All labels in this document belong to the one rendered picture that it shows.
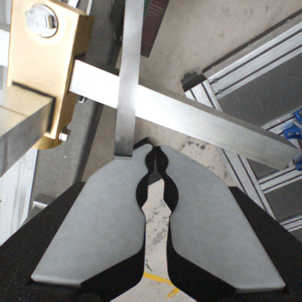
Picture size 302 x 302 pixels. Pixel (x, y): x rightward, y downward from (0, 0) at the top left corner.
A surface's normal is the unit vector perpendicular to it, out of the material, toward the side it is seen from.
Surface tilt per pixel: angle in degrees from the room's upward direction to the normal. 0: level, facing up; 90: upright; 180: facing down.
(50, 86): 0
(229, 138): 0
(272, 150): 0
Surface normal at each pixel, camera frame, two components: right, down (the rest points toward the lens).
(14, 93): 0.37, -0.80
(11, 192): -0.02, 0.50
